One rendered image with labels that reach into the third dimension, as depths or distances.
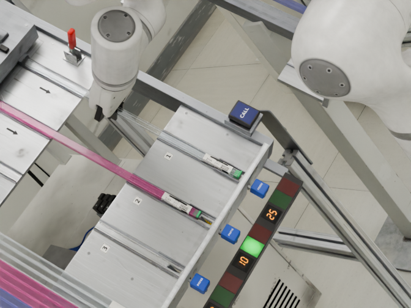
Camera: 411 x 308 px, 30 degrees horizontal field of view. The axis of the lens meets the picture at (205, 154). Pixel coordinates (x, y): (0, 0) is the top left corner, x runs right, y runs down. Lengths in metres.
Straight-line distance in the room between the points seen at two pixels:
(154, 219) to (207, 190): 0.11
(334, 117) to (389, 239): 0.50
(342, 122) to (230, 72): 1.58
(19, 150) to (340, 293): 1.04
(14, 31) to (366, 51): 0.91
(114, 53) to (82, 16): 2.28
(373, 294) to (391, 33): 1.31
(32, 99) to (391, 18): 0.88
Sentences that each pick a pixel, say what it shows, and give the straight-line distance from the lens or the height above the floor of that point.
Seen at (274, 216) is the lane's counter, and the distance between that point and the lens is 1.46.
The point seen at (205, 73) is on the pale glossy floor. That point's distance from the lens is 3.53.
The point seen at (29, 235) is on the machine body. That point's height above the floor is 0.62.
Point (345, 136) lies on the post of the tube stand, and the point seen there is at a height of 0.44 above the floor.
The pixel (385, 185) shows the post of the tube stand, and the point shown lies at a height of 0.24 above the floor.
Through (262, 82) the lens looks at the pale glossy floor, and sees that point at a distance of 3.17.
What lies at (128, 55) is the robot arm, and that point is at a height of 1.08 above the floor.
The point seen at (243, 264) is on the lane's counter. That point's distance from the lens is 1.42.
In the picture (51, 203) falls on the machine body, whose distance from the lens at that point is 2.19.
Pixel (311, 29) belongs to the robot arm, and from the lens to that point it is 0.89.
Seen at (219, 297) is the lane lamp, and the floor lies 0.66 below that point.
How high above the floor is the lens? 1.54
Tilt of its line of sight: 30 degrees down
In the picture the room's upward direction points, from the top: 43 degrees counter-clockwise
